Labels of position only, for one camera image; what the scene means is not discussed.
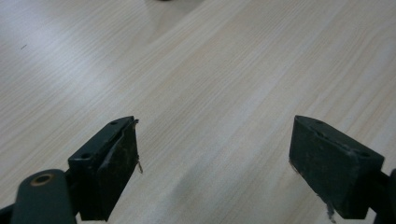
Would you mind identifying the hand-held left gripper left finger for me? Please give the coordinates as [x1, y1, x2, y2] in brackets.
[67, 115, 144, 222]

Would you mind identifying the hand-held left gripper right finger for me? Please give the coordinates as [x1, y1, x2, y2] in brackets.
[288, 115, 386, 220]

